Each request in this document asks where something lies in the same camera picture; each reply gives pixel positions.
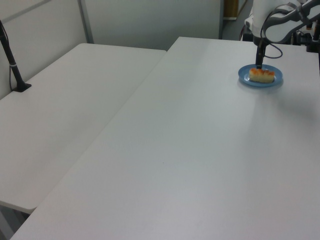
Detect white adjacent table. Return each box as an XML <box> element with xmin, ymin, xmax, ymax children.
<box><xmin>0</xmin><ymin>42</ymin><xmax>168</xmax><ymax>215</ymax></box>

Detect blue round plate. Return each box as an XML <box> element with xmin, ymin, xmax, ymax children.
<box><xmin>237</xmin><ymin>63</ymin><xmax>285</xmax><ymax>88</ymax></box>

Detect orange-topped bread loaf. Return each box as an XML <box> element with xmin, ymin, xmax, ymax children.
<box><xmin>248</xmin><ymin>67</ymin><xmax>275</xmax><ymax>84</ymax></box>

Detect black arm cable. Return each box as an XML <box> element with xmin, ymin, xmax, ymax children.
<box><xmin>259</xmin><ymin>4</ymin><xmax>284</xmax><ymax>60</ymax></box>

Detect brown wooden board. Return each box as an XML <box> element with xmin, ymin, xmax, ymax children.
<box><xmin>223</xmin><ymin>0</ymin><xmax>239</xmax><ymax>20</ymax></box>

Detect black camera stand pole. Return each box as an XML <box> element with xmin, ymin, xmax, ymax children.
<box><xmin>0</xmin><ymin>19</ymin><xmax>33</xmax><ymax>93</ymax></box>

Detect grey partition post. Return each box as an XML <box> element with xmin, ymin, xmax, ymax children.
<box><xmin>76</xmin><ymin>0</ymin><xmax>95</xmax><ymax>45</ymax></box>
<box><xmin>218</xmin><ymin>0</ymin><xmax>226</xmax><ymax>40</ymax></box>

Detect black equipment mount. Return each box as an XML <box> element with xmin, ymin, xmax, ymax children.
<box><xmin>291</xmin><ymin>21</ymin><xmax>320</xmax><ymax>53</ymax></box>

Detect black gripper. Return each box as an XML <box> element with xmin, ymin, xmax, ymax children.
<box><xmin>255</xmin><ymin>43</ymin><xmax>267</xmax><ymax>70</ymax></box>

